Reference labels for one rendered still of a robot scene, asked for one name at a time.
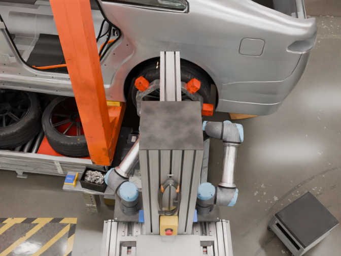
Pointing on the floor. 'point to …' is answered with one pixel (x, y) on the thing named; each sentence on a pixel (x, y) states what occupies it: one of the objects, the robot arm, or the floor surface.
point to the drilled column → (92, 202)
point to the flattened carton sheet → (240, 116)
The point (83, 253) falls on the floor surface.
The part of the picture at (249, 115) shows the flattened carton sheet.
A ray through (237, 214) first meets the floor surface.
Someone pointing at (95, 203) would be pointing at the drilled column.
